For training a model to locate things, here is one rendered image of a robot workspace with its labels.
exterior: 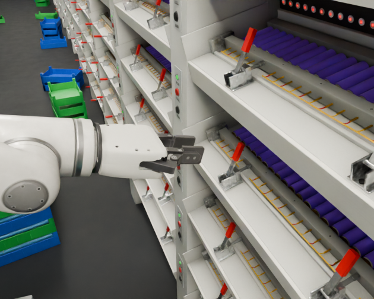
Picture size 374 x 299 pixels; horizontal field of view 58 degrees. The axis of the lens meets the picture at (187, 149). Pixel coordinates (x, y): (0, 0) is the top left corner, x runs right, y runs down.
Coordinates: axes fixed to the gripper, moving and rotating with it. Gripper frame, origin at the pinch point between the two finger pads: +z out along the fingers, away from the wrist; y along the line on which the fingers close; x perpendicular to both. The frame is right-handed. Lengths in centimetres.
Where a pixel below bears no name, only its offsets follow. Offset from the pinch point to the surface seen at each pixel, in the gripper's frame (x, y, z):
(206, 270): -45, -11, 22
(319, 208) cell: -1.5, 15.5, 17.1
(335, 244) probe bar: -2.5, 22.0, 14.6
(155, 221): -66, -55, 25
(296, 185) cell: -1.4, 9.5, 17.3
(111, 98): -45, -139, 21
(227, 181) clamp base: -6.2, 1.0, 9.7
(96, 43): -19, -156, 12
